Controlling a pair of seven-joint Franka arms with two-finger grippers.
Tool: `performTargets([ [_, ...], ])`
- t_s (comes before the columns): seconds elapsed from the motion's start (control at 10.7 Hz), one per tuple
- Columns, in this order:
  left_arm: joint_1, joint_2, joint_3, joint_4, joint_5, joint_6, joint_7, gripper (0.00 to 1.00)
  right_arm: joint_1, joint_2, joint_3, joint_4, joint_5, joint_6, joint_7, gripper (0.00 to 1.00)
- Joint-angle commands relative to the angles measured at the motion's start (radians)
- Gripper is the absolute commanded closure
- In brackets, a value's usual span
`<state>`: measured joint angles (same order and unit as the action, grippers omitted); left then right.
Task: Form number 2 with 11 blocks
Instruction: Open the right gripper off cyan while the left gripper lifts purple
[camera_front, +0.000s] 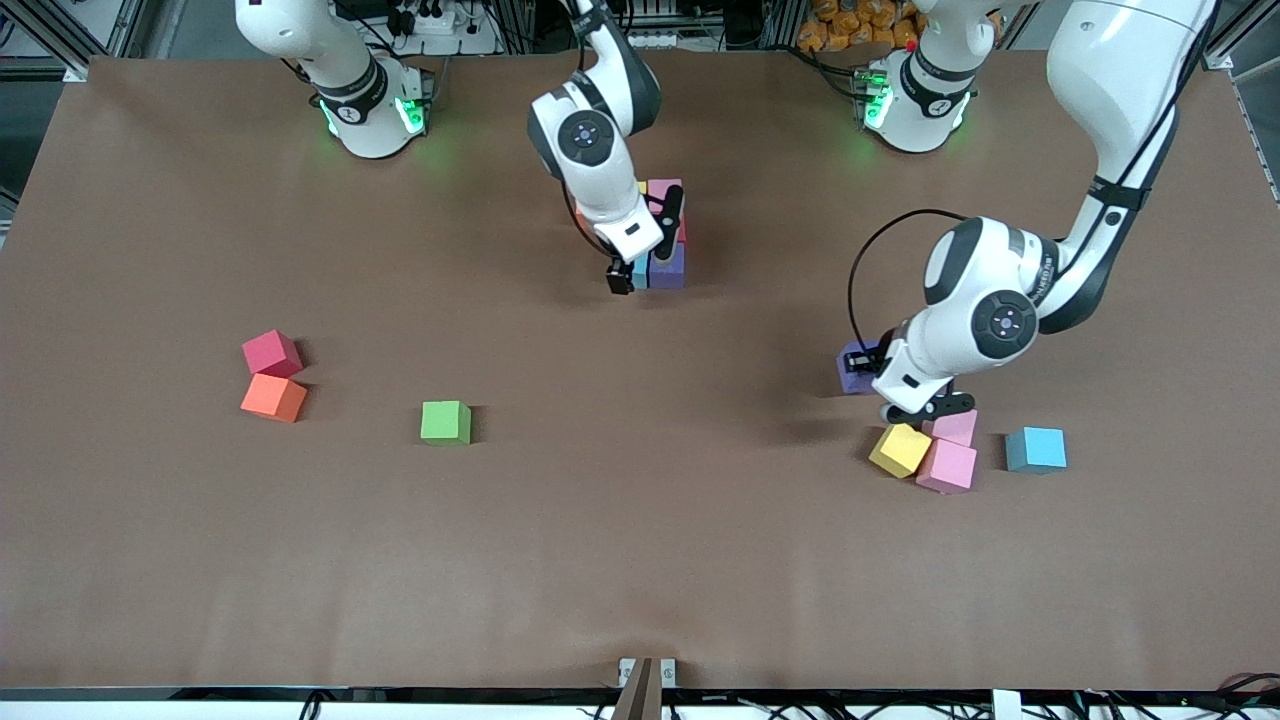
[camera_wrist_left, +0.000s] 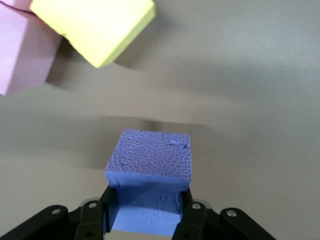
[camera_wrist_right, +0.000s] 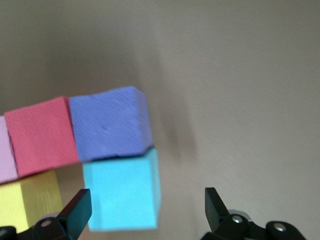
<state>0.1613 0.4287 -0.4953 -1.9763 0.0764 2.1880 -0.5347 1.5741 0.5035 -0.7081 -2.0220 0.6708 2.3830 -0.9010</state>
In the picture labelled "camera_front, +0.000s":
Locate light purple foam cube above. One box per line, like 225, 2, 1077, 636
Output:
647, 242, 688, 291

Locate metal bracket with brown post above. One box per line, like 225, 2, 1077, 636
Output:
617, 656, 678, 720

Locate bag of orange items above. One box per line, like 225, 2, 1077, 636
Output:
800, 0, 926, 53

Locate green foam cube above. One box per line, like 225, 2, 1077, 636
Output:
420, 400, 473, 447

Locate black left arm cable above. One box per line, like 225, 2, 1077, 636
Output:
847, 0, 1221, 347

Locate metal equipment rack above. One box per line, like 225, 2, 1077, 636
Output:
640, 0, 736, 51

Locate brown table cover sheet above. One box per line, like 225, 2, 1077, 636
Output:
0, 48, 1280, 693

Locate white power strip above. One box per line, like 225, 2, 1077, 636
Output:
388, 0, 503, 57

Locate dark purple foam cube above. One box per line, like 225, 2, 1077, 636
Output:
836, 341, 883, 396

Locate orange foam cube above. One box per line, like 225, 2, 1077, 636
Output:
240, 373, 309, 424

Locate aluminium frame profile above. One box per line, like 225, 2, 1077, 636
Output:
0, 0, 151, 83
1198, 0, 1280, 206

